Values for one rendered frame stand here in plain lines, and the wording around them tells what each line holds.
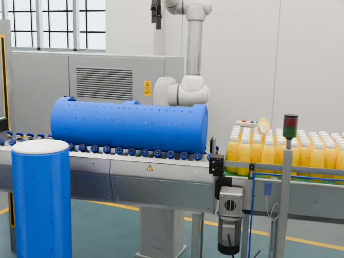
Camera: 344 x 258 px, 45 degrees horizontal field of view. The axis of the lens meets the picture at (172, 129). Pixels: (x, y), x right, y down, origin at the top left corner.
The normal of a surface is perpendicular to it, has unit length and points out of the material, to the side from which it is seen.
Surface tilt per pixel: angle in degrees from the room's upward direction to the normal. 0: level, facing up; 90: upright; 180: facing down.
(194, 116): 50
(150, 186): 110
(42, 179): 90
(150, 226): 90
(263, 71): 90
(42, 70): 90
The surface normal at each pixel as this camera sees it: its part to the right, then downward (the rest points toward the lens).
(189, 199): -0.20, 0.49
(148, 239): -0.39, 0.18
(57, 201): 0.73, 0.15
